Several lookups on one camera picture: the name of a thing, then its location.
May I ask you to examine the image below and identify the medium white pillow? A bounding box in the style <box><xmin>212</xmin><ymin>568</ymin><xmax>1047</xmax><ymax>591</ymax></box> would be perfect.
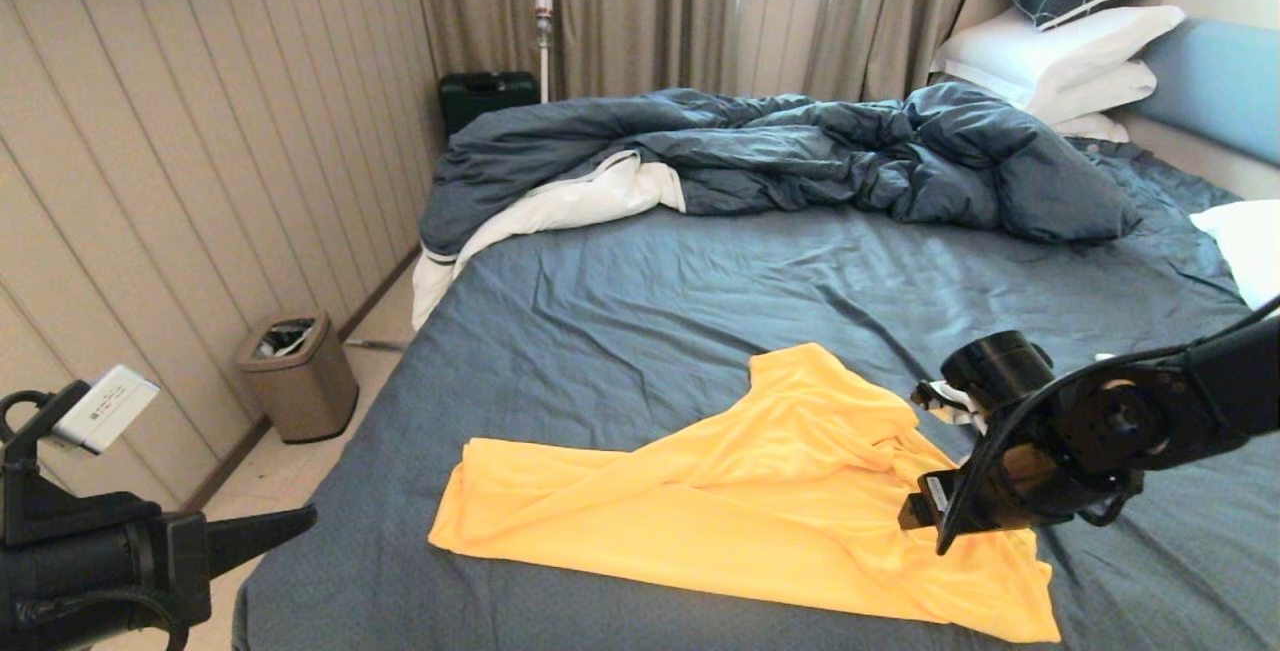
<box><xmin>1024</xmin><ymin>59</ymin><xmax>1160</xmax><ymax>125</ymax></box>

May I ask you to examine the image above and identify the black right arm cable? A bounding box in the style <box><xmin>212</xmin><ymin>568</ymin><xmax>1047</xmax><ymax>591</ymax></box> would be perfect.
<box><xmin>935</xmin><ymin>296</ymin><xmax>1280</xmax><ymax>557</ymax></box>

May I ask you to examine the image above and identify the dark blue bed sheet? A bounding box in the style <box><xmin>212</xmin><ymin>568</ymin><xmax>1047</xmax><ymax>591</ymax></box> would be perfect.
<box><xmin>232</xmin><ymin>133</ymin><xmax>1280</xmax><ymax>651</ymax></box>

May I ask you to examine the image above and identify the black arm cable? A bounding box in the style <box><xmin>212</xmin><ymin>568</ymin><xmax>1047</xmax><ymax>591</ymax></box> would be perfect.
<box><xmin>10</xmin><ymin>586</ymin><xmax>191</xmax><ymax>651</ymax></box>
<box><xmin>935</xmin><ymin>296</ymin><xmax>1280</xmax><ymax>557</ymax></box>

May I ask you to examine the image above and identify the small white pillow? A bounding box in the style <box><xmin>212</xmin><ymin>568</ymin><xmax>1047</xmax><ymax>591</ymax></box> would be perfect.
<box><xmin>1050</xmin><ymin>111</ymin><xmax>1133</xmax><ymax>143</ymax></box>

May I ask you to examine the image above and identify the wide beige curtain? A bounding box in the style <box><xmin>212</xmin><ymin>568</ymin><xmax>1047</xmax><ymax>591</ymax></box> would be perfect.
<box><xmin>408</xmin><ymin>0</ymin><xmax>741</xmax><ymax>100</ymax></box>

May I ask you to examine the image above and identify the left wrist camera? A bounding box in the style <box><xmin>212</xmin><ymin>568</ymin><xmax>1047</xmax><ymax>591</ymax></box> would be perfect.
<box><xmin>50</xmin><ymin>364</ymin><xmax>161</xmax><ymax>455</ymax></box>

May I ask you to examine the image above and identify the beige trash bin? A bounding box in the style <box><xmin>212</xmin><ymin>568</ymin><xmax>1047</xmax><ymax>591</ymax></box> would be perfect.
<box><xmin>235</xmin><ymin>311</ymin><xmax>360</xmax><ymax>444</ymax></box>

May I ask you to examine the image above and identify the black suitcase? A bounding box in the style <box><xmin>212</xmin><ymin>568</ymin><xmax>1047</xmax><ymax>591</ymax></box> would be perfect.
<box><xmin>438</xmin><ymin>71</ymin><xmax>541</xmax><ymax>138</ymax></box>

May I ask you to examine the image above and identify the yellow t-shirt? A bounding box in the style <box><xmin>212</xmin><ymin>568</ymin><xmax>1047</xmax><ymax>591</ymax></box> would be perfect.
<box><xmin>428</xmin><ymin>342</ymin><xmax>1063</xmax><ymax>645</ymax></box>

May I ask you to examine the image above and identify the large white pillow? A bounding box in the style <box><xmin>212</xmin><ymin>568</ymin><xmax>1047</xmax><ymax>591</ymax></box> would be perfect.
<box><xmin>932</xmin><ymin>3</ymin><xmax>1188</xmax><ymax>112</ymax></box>

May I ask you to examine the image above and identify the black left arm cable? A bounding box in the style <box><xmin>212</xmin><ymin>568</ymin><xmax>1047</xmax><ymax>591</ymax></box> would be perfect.
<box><xmin>10</xmin><ymin>586</ymin><xmax>191</xmax><ymax>651</ymax></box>

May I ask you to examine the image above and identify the crumpled dark blue duvet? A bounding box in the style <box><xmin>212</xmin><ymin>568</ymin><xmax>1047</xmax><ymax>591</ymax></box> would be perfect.
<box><xmin>419</xmin><ymin>83</ymin><xmax>1142</xmax><ymax>258</ymax></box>

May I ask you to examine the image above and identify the beige bed headboard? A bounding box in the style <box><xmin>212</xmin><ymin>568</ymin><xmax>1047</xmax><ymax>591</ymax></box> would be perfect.
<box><xmin>950</xmin><ymin>0</ymin><xmax>1280</xmax><ymax>200</ymax></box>

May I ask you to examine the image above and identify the blue headboard pad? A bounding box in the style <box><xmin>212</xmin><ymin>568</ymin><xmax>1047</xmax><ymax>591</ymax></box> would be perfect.
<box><xmin>1134</xmin><ymin>17</ymin><xmax>1280</xmax><ymax>168</ymax></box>

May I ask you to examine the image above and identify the narrow beige curtain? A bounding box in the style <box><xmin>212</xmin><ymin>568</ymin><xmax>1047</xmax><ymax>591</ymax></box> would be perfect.
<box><xmin>802</xmin><ymin>0</ymin><xmax>1056</xmax><ymax>104</ymax></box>

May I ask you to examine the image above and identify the dark trash bag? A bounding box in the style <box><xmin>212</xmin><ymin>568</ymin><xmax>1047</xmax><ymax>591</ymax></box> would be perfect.
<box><xmin>258</xmin><ymin>321</ymin><xmax>317</xmax><ymax>360</ymax></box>

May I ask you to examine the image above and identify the white duvet lining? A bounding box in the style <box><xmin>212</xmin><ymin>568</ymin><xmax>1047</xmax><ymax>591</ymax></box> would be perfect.
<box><xmin>411</xmin><ymin>149</ymin><xmax>687</xmax><ymax>329</ymax></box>

